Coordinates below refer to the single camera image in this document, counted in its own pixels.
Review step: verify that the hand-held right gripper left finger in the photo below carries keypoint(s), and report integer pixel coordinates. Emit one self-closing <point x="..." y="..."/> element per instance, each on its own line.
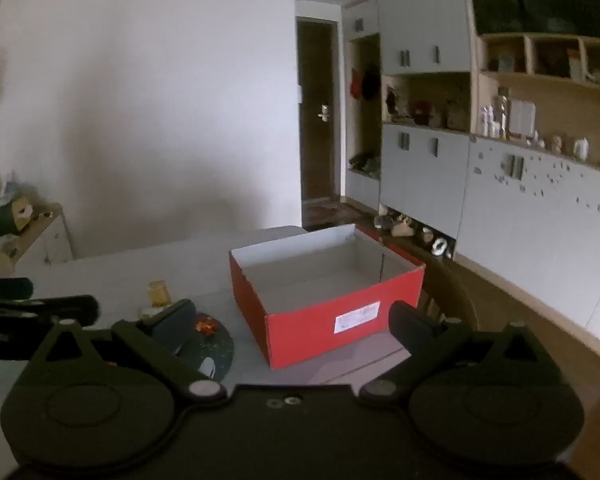
<point x="176" y="321"/>

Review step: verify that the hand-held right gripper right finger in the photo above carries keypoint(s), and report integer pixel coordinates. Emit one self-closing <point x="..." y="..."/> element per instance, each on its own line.
<point x="409" y="324"/>

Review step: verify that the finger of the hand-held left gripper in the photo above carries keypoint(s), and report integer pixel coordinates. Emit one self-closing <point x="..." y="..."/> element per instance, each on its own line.
<point x="10" y="288"/>
<point x="75" y="309"/>

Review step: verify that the yellow cylindrical block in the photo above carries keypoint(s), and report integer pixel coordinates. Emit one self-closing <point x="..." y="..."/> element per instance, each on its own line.
<point x="159" y="294"/>

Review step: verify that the round glass plate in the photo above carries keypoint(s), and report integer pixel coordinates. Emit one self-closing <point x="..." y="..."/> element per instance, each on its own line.
<point x="215" y="347"/>

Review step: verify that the red cardboard box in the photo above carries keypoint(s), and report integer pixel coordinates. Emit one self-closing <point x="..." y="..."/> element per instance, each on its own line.
<point x="310" y="325"/>

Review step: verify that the red orange wrapper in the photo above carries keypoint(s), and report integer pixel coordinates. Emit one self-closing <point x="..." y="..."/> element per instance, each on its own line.
<point x="206" y="325"/>

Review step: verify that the wooden chair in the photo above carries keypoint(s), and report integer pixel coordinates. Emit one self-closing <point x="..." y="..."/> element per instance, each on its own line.
<point x="452" y="290"/>

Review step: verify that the white side cabinet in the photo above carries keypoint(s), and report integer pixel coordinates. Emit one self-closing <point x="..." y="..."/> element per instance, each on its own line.
<point x="47" y="240"/>

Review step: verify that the green tissue box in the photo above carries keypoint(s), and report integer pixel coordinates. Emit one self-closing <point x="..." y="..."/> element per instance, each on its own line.
<point x="11" y="216"/>

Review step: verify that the white black shoe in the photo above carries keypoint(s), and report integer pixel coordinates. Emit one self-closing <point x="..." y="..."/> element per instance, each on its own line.
<point x="440" y="246"/>

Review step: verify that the small pale shoe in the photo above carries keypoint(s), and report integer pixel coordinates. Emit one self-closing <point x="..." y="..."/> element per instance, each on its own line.
<point x="426" y="234"/>

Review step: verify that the beige shoe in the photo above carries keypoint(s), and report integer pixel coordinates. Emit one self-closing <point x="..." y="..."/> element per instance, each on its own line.
<point x="402" y="230"/>

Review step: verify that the grey shoe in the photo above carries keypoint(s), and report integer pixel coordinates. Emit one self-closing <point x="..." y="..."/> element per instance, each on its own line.
<point x="381" y="221"/>

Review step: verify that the brown door mat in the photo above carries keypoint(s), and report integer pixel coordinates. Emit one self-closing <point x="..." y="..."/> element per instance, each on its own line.
<point x="330" y="212"/>

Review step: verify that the dark shoes in niche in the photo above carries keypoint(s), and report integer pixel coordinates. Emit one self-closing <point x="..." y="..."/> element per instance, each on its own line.
<point x="365" y="163"/>

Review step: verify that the brown door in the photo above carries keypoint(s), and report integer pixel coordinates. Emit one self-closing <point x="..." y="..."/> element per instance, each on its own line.
<point x="316" y="155"/>

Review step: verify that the red shelf ornament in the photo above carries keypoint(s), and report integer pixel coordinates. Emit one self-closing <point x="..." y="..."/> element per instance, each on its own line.
<point x="422" y="110"/>

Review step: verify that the clear bottle on shelf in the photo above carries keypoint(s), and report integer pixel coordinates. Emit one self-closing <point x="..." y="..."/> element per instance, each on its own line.
<point x="502" y="112"/>

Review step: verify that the small pale figurine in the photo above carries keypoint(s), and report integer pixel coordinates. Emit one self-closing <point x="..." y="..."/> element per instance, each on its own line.
<point x="557" y="143"/>

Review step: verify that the white shelf box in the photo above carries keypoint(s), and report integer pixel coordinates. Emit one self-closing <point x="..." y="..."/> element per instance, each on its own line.
<point x="522" y="116"/>

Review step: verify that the black hanging cloth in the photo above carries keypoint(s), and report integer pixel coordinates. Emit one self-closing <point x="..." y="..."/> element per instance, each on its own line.
<point x="371" y="82"/>

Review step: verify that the white ceramic jar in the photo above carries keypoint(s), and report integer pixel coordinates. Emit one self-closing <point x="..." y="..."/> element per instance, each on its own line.
<point x="580" y="148"/>

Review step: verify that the white wall cabinet unit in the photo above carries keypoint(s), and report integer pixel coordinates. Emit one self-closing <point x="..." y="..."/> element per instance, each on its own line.
<point x="425" y="180"/>

